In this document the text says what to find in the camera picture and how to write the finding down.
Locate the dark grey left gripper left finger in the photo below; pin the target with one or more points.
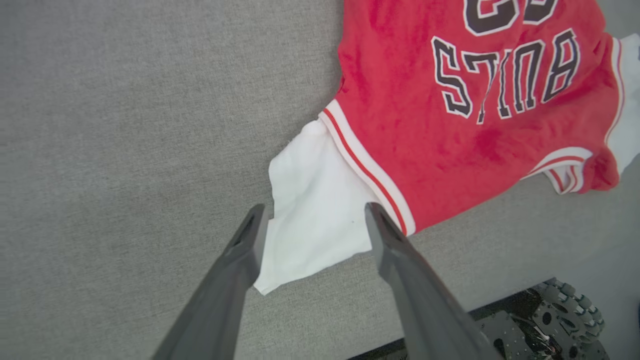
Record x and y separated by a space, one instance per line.
220 300

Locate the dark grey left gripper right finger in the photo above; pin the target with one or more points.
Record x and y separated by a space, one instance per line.
425 310

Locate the red basketball jersey white trim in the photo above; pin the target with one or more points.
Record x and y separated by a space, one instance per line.
450 150

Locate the grey mecanum wheel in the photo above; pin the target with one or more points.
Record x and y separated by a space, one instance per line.
570 320

